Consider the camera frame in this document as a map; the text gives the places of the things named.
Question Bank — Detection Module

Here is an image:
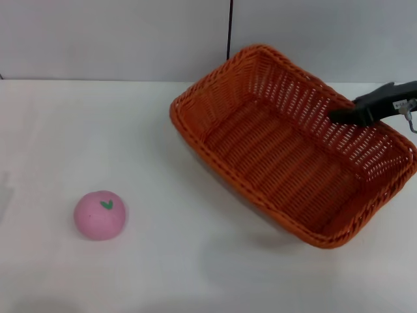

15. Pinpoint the orange woven plastic basket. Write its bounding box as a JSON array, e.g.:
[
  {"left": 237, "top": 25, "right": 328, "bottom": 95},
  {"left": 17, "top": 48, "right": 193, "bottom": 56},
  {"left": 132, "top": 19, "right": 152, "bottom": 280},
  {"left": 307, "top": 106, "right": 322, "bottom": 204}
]
[{"left": 169, "top": 44, "right": 417, "bottom": 250}]

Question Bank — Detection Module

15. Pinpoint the thin grey gripper cable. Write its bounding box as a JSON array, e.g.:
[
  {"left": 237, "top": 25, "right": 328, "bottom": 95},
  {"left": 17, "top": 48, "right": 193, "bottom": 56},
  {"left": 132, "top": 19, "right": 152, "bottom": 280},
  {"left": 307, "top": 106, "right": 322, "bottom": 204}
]
[{"left": 401, "top": 99, "right": 417, "bottom": 134}]

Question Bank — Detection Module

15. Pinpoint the pink plush peach toy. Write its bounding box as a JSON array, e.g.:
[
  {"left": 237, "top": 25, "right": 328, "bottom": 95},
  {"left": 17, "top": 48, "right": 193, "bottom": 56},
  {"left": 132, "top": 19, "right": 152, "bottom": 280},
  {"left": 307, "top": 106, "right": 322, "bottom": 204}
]
[{"left": 73, "top": 190, "right": 127, "bottom": 242}]

